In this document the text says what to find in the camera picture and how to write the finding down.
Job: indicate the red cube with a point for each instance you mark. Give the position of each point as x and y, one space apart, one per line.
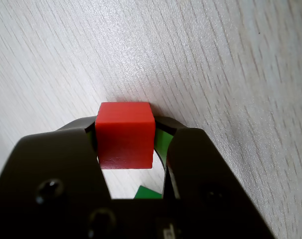
124 139

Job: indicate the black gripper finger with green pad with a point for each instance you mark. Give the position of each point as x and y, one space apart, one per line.
205 174
53 174

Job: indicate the green cube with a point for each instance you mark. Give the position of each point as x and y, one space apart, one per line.
147 193

